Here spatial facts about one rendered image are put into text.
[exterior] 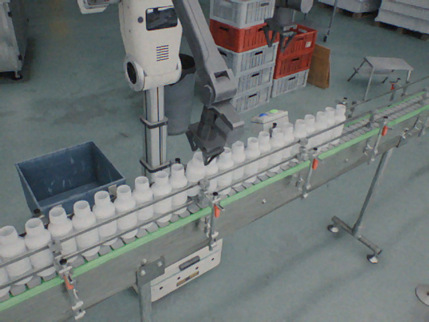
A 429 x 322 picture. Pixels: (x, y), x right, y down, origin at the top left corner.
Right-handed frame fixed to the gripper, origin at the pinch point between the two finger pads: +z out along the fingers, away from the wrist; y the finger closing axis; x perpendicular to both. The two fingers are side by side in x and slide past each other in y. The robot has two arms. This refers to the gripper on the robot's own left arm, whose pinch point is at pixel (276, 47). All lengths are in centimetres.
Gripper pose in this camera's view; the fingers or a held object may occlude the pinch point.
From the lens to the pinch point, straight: 142.4
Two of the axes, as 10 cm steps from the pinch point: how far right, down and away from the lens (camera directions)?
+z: -0.6, 8.2, 5.7
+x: -8.1, 3.0, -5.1
